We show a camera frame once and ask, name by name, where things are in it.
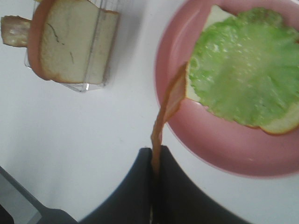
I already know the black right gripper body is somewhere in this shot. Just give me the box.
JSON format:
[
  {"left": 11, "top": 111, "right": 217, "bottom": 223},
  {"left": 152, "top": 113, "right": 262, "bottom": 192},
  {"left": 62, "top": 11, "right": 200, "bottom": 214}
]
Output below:
[{"left": 0, "top": 168, "right": 77, "bottom": 224}]

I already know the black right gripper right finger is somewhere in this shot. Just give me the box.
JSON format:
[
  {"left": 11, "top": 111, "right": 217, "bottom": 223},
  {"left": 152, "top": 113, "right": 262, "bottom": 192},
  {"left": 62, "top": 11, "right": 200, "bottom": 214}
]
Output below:
[{"left": 153, "top": 146, "right": 247, "bottom": 224}]

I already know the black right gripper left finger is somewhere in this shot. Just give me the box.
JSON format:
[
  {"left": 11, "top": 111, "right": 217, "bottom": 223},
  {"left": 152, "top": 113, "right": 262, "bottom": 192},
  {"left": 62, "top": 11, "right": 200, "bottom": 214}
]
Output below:
[{"left": 80, "top": 148, "right": 152, "bottom": 224}]

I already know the bacon strip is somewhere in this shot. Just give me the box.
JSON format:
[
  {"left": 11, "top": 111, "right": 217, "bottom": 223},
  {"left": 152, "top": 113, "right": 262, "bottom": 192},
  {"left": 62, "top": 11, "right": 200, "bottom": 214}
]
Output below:
[
  {"left": 0, "top": 15, "right": 31, "bottom": 48},
  {"left": 150, "top": 63, "right": 188, "bottom": 179}
]

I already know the green lettuce leaf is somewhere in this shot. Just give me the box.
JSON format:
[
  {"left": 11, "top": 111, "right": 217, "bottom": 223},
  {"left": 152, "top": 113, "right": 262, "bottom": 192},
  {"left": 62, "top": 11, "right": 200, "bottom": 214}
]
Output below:
[{"left": 188, "top": 7, "right": 299, "bottom": 128}]

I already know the bread slice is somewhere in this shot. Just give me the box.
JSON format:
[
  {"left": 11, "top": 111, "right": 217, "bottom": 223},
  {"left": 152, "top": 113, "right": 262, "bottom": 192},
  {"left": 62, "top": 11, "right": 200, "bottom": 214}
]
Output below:
[
  {"left": 27, "top": 0, "right": 120, "bottom": 85},
  {"left": 184, "top": 4, "right": 299, "bottom": 135}
]

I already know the pink round plate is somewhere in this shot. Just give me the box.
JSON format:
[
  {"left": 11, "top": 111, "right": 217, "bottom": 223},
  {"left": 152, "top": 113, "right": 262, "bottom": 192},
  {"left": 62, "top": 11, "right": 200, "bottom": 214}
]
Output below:
[{"left": 155, "top": 0, "right": 299, "bottom": 177}]

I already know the left clear plastic tray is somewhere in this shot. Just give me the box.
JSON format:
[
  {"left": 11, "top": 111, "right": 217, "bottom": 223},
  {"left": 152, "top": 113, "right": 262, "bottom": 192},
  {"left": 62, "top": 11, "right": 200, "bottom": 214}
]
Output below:
[{"left": 24, "top": 0, "right": 121, "bottom": 93}]

